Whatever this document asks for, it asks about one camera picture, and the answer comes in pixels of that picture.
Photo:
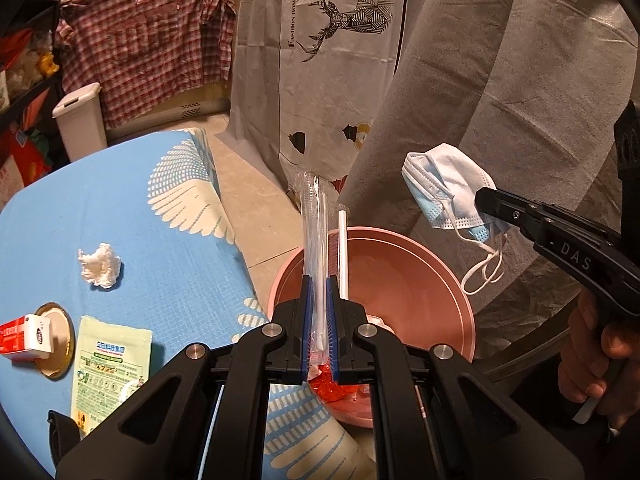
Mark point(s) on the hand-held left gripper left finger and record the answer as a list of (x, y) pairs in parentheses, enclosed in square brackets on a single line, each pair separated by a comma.
[(307, 330)]

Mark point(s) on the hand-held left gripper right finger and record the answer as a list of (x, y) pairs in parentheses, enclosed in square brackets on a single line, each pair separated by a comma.
[(332, 330)]

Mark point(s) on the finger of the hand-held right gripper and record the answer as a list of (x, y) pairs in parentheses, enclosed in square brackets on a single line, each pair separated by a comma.
[(505, 217), (515, 201)]

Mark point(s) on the red plastic wrapper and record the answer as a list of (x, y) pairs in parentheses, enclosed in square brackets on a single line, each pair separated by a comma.
[(340, 385)]

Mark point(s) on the blue face mask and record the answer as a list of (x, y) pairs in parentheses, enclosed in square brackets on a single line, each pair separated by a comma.
[(450, 180)]

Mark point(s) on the white straw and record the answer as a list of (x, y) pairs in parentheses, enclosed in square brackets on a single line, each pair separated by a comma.
[(344, 255)]

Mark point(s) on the pink plastic bin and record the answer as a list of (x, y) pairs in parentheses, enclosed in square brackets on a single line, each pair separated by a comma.
[(415, 300)]

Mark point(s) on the clear straw wrapper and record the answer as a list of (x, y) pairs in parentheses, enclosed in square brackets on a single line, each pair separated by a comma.
[(315, 240)]

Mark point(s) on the green printed packet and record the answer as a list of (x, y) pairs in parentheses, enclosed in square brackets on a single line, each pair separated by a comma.
[(107, 365)]

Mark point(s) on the white tissue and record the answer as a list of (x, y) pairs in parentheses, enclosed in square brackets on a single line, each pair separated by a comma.
[(100, 266)]

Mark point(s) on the gold metal lid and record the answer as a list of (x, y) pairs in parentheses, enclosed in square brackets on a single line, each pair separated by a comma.
[(60, 355)]

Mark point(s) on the red toothpaste box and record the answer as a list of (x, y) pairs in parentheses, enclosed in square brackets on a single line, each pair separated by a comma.
[(20, 335)]

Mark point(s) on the person's right hand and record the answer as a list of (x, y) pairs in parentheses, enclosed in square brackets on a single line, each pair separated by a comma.
[(580, 360)]

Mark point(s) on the grey curtain cloth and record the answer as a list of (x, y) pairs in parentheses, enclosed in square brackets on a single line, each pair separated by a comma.
[(500, 60)]

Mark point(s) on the deer print cloth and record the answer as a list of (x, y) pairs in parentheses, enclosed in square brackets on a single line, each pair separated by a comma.
[(325, 60)]

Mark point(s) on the cardboard box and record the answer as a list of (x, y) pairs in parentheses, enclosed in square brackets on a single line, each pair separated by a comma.
[(190, 110)]

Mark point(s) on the white lidded bin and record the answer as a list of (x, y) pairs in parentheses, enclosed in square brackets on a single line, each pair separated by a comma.
[(80, 120)]

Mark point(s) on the red plaid shirt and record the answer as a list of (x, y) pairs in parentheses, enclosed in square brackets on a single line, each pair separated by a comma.
[(150, 35)]

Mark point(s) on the red orange bag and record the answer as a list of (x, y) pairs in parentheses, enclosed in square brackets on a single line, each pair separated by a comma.
[(22, 155)]

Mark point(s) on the black shelf rack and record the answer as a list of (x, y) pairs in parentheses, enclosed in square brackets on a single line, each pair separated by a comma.
[(30, 85)]

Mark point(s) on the yellow figure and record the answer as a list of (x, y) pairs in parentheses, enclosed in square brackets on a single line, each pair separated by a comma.
[(47, 64)]

